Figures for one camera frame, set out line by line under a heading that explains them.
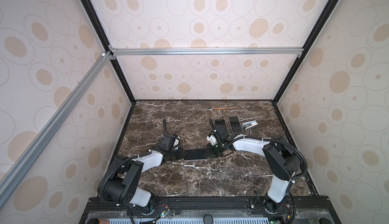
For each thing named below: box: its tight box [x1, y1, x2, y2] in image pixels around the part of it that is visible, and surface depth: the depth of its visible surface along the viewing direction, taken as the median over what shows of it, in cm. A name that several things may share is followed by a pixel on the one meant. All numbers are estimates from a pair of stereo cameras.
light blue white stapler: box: [242, 120, 259, 130], surface depth 105 cm
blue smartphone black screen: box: [228, 116, 243, 133], surface depth 107 cm
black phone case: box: [214, 119, 228, 136], surface depth 108 cm
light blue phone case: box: [227, 115, 244, 134], surface depth 107 cm
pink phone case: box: [183, 147, 208, 162], surface depth 91 cm
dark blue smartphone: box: [183, 148, 208, 161], surface depth 92 cm
